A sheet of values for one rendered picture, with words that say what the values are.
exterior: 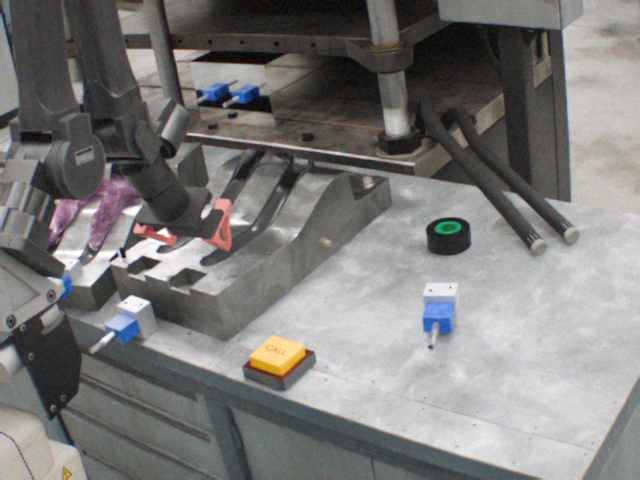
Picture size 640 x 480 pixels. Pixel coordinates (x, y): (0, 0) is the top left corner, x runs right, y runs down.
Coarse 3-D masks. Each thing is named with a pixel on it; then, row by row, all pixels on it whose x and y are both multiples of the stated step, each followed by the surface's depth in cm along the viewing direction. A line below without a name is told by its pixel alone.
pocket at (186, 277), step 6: (186, 270) 143; (192, 270) 142; (174, 276) 141; (180, 276) 142; (186, 276) 144; (192, 276) 143; (198, 276) 142; (174, 282) 142; (180, 282) 143; (186, 282) 144; (192, 282) 144; (174, 288) 140; (180, 288) 143; (186, 288) 142
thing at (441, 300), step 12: (432, 288) 133; (444, 288) 132; (456, 288) 132; (432, 300) 131; (444, 300) 131; (456, 300) 131; (432, 312) 129; (444, 312) 129; (456, 312) 132; (432, 324) 129; (444, 324) 128; (432, 336) 125; (432, 348) 124
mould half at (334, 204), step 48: (240, 192) 160; (336, 192) 155; (384, 192) 168; (144, 240) 154; (192, 240) 152; (288, 240) 147; (336, 240) 158; (144, 288) 145; (192, 288) 137; (240, 288) 138; (288, 288) 149
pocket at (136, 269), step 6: (138, 258) 149; (144, 258) 149; (150, 258) 148; (132, 264) 148; (138, 264) 149; (144, 264) 150; (150, 264) 149; (156, 264) 148; (126, 270) 146; (132, 270) 148; (138, 270) 149; (144, 270) 150; (132, 276) 146; (138, 276) 146
